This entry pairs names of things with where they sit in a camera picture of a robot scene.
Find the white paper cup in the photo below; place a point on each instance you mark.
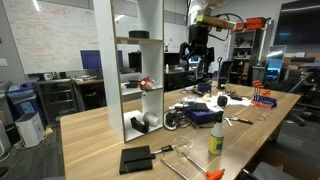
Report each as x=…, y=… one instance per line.
x=151, y=119

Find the olive wrist camera block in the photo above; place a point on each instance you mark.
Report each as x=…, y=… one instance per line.
x=215, y=22

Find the blue computer monitor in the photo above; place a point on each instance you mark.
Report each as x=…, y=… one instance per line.
x=90, y=59

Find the black round disc object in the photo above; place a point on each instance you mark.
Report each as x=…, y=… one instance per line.
x=138, y=34

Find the thin metal rod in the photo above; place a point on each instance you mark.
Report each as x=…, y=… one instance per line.
x=173, y=169

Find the blue box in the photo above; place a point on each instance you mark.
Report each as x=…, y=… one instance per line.
x=201, y=116

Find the small metal wrench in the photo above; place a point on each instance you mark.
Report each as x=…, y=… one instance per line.
x=228, y=121

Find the dark flat monitor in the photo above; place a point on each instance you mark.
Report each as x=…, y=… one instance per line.
x=172, y=59

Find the white air purifier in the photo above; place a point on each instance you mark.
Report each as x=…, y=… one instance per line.
x=30, y=129

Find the yellow label spray bottle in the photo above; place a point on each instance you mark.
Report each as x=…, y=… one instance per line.
x=216, y=141

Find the orange storage boxes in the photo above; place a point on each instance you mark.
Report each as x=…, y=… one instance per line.
x=255, y=22

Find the black metal cabinet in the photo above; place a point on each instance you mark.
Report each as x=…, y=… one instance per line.
x=57, y=100

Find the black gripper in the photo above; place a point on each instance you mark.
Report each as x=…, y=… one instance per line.
x=198, y=35

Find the whiteboard with writing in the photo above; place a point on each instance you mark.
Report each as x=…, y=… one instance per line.
x=50, y=36

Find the blue recycling bin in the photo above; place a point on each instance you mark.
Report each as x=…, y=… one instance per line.
x=23, y=100

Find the small black shelf object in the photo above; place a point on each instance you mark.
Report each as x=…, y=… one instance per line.
x=132, y=84

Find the clear plastic cup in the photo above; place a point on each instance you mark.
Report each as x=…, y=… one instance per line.
x=182, y=145

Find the small black round speaker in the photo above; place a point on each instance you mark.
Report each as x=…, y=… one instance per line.
x=222, y=101

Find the orange hex key set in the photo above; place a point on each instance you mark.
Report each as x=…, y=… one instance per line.
x=263, y=99

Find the large dark wall screen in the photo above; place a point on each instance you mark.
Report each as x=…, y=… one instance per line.
x=298, y=23

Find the black flat case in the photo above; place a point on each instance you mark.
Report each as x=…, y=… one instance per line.
x=198, y=106

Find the digital caliper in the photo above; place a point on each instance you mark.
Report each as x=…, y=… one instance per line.
x=166, y=148

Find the grey padded chair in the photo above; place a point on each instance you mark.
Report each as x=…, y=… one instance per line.
x=270, y=171

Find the black office chair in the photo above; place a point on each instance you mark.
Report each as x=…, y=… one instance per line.
x=225, y=73

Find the grey storage rack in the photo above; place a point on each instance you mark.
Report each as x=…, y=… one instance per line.
x=245, y=53

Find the white shelf unit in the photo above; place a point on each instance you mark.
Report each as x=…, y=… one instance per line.
x=106, y=66

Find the white papers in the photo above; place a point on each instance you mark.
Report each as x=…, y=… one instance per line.
x=238, y=101

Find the red object in plastic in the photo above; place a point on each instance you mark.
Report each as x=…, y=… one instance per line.
x=146, y=84

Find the black flat box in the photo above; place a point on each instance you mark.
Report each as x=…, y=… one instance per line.
x=135, y=159

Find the brown wooden desk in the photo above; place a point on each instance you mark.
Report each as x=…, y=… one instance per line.
x=89, y=91

